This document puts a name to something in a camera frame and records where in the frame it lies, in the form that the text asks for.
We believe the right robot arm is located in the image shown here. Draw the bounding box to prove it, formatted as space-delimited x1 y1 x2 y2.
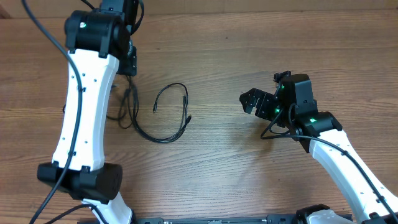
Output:
239 71 397 223

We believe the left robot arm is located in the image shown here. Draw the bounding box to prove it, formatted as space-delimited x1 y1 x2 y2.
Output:
37 1 144 223

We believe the thin black USB cable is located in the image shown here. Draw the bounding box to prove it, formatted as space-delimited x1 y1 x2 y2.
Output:
132 82 193 144

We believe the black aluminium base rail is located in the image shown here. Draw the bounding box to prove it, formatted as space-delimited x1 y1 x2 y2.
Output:
130 214 303 224

